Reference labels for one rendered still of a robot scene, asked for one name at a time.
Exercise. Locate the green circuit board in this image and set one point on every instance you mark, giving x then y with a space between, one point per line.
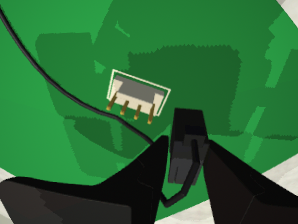
237 60

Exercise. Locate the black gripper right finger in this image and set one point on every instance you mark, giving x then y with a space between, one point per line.
240 195

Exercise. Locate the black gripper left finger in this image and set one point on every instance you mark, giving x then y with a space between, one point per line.
132 196

